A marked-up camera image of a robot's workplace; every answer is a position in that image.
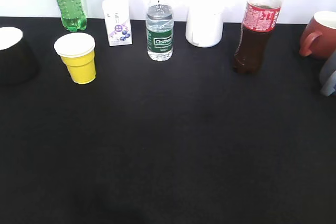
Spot cola bottle red label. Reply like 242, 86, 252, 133
234, 0, 282, 74

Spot red ceramic mug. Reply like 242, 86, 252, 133
299, 11, 335, 60

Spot clear water bottle green label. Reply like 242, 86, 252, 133
145, 0, 174, 62

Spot black cup white inside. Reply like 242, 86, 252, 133
1, 27, 39, 86

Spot yellow plastic cup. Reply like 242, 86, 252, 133
54, 33, 96, 84

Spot white ceramic mug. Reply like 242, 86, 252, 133
185, 5, 223, 48

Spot white blueberry milk carton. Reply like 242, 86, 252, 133
102, 0, 132, 47

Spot grey blue mug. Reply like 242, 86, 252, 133
319, 51, 336, 97

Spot green sprite bottle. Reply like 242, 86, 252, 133
56, 0, 87, 32

